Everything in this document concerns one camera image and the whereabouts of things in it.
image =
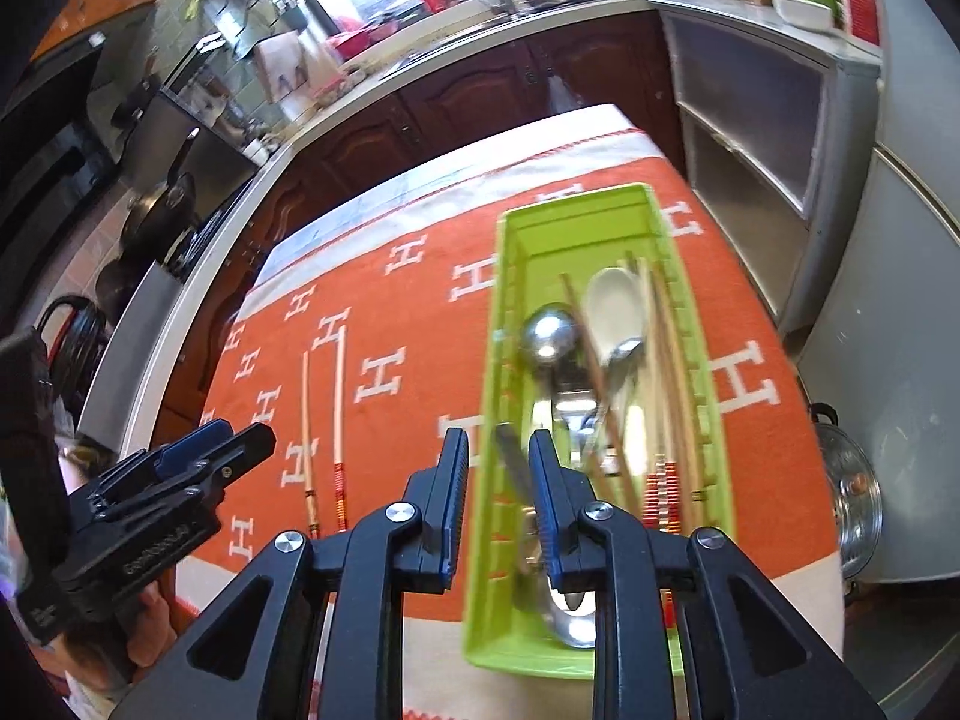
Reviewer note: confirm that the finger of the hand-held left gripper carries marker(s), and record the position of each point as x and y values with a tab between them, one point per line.
247	450
191	444

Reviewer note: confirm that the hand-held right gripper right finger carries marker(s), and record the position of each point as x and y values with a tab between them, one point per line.
546	510

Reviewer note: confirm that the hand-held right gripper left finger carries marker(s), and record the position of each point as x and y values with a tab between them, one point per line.
454	510

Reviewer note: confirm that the steel soup spoon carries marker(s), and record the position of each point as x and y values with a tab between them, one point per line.
514	465

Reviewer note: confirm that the steel fork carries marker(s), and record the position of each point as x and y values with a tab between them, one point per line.
307	427

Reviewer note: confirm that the pile of chopsticks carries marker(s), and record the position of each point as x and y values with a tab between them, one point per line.
339	405

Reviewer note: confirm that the red spiral end chopstick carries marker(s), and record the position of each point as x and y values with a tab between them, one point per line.
673	499
654	495

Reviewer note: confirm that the bamboo chopstick patterned end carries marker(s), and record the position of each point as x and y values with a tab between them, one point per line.
697	465

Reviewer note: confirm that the large steel spoon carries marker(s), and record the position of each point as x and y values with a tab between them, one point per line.
551	337

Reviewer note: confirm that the steel teaspoon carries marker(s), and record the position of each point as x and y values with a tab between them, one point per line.
626	356

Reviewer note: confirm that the white ceramic spoon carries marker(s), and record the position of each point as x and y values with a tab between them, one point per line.
615	307

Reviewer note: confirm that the green plastic utensil tray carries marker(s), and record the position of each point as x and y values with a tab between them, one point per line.
525	255

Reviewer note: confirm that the person's left hand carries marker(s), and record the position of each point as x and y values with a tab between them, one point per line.
154	630

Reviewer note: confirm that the steel splash guard panel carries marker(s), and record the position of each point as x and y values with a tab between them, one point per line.
127	360

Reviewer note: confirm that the orange patterned blanket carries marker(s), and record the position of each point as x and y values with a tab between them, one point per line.
435	330

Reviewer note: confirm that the black wok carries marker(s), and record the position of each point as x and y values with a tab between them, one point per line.
161	202

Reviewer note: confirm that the wooden cutting board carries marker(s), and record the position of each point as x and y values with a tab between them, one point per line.
281	67

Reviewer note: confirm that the brown wooden kitchen cabinet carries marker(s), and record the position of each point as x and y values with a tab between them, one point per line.
465	90

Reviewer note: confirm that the pink basin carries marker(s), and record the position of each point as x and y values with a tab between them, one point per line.
354	43

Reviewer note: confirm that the grey frosted door cabinet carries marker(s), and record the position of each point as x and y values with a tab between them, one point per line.
742	127

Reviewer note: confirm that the white bowl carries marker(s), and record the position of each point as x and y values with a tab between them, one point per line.
802	11

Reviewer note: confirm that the red box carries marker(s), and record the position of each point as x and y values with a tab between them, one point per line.
861	7

